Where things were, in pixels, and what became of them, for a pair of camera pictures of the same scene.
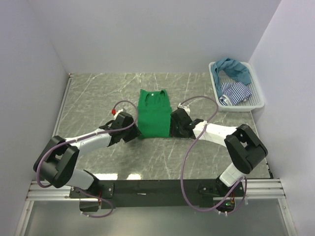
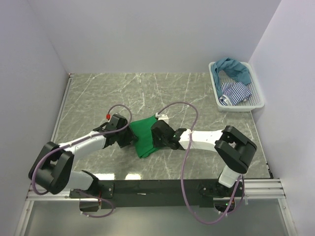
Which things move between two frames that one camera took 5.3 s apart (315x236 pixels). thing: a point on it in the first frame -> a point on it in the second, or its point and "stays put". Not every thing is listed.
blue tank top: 238,71 stays put
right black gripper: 173,132 -> 156,143
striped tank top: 234,93 stays put
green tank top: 154,112 -> 141,130
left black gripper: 135,132 stays put
